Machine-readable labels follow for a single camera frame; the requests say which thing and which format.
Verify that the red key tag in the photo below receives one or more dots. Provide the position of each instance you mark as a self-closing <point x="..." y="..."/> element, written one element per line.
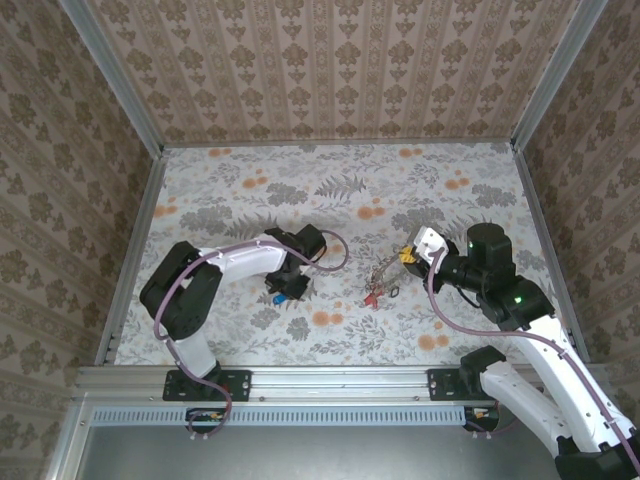
<point x="371" y="300"/>

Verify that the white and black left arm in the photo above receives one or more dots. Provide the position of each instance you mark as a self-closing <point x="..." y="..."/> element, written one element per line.
<point x="240" y="257"/>

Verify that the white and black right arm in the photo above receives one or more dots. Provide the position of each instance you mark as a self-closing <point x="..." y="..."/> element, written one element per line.
<point x="545" y="360"/>

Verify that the floral patterned table cover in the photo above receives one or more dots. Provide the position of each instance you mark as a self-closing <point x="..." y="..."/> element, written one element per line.
<point x="350" y="185"/>

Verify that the grey metal sheet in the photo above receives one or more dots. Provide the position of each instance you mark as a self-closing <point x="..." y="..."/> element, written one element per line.
<point x="300" y="455"/>

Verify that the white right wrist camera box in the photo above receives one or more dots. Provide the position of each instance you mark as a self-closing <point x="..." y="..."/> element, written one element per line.
<point x="429" y="242"/>

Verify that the aluminium side rail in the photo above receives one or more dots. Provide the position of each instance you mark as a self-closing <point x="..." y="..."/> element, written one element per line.
<point x="552" y="250"/>
<point x="132" y="260"/>

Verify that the long aluminium base rail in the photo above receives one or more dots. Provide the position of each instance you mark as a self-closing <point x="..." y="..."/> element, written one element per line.
<point x="340" y="382"/>

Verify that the aluminium corner post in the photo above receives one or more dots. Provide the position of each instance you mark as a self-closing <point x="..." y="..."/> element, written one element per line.
<point x="555" y="75"/>
<point x="110" y="75"/>

